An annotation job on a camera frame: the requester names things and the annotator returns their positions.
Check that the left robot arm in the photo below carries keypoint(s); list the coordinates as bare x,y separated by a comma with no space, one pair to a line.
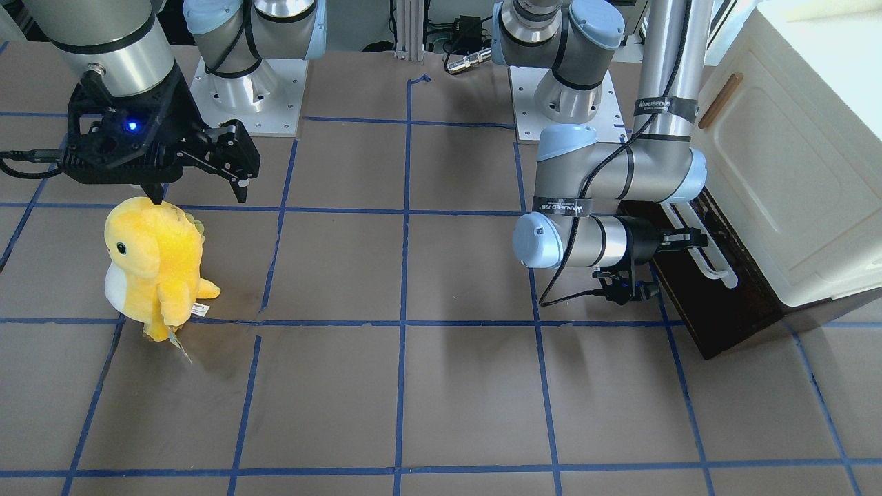
575,42

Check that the yellow plush dinosaur toy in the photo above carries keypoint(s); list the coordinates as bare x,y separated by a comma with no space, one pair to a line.
155,274

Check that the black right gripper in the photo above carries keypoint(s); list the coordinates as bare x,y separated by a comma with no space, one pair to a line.
185,113

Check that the cream plastic storage box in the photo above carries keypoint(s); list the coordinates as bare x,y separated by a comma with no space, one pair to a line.
794,154

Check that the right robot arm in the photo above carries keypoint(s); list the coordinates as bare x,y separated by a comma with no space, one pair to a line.
125,42

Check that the aluminium frame post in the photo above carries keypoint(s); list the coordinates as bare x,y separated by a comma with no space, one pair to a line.
409,18

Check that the dark wooden drawer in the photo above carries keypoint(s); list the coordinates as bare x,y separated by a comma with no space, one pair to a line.
718,317

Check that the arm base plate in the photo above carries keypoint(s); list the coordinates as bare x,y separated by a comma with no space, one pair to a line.
267,101
539,101

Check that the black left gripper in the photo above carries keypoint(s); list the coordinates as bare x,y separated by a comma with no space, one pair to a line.
642,240

